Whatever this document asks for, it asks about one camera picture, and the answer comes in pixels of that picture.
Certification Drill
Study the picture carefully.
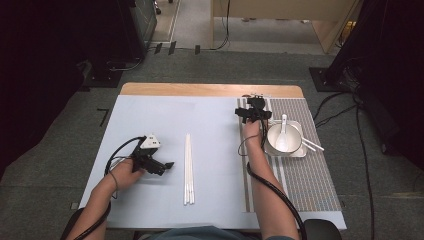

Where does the white spoon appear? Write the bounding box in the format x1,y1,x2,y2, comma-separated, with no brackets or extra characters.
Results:
274,114,290,152

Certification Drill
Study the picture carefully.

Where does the light blue table mat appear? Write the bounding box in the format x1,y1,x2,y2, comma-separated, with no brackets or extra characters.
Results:
79,94,348,231

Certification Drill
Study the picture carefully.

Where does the white bowl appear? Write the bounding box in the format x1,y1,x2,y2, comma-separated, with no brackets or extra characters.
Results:
265,122,303,155

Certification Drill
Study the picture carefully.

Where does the black chair armrest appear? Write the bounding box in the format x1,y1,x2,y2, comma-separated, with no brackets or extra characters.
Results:
301,218,343,240

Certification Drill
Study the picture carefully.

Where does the striped woven placemat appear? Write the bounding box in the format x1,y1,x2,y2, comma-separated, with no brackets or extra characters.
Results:
236,97,343,213

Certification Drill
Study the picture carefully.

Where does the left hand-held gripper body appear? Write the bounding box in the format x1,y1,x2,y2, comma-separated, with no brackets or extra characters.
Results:
130,133,165,172

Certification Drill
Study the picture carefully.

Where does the person's right hand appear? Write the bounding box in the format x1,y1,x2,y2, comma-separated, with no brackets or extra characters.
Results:
241,119,263,145

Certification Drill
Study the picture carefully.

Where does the long black floor cable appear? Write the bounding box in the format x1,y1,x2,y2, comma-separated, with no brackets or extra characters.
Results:
354,96,376,240

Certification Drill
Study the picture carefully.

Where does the thin black wrist cord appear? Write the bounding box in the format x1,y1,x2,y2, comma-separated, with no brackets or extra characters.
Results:
108,169,120,200
237,134,259,157

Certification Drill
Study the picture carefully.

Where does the black stand base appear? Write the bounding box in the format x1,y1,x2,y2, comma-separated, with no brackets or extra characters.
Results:
308,66,354,93
83,59,124,89

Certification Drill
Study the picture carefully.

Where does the person's grey-blue clothing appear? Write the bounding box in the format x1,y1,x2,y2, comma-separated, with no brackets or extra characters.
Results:
143,225,294,240

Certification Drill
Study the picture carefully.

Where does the person's left hand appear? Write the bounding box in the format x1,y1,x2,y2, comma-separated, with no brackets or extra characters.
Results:
108,158,146,192

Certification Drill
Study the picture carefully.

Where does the black hanging cable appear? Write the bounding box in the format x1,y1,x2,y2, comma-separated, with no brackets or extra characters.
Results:
209,0,232,52

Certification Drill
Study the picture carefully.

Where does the dark cabinet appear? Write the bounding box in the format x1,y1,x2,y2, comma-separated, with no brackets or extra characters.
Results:
128,0,158,51

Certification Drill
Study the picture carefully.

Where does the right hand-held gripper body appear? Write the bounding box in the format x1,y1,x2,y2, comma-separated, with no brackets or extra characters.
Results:
244,94,268,124

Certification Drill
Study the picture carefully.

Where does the wooden partition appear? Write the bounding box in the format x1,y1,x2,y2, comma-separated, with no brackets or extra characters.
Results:
210,0,363,54

